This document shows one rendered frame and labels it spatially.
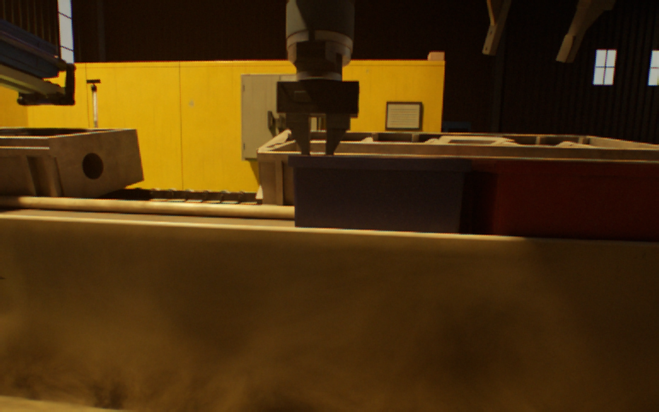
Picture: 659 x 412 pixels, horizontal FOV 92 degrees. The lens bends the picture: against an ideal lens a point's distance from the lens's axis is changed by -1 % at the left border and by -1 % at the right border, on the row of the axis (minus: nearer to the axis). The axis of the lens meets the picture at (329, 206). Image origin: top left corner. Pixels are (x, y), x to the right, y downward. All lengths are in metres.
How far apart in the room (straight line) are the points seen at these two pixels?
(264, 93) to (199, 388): 2.81
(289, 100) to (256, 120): 2.55
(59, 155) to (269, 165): 0.59
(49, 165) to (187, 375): 0.82
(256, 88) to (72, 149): 2.16
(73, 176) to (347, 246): 0.96
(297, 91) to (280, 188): 0.34
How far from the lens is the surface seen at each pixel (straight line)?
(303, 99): 0.54
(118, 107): 4.00
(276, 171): 0.82
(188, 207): 0.90
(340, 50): 0.54
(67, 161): 1.17
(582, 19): 0.71
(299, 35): 0.54
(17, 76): 1.60
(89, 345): 0.51
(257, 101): 3.11
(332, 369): 0.40
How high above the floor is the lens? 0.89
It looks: 7 degrees down
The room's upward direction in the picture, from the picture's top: 1 degrees clockwise
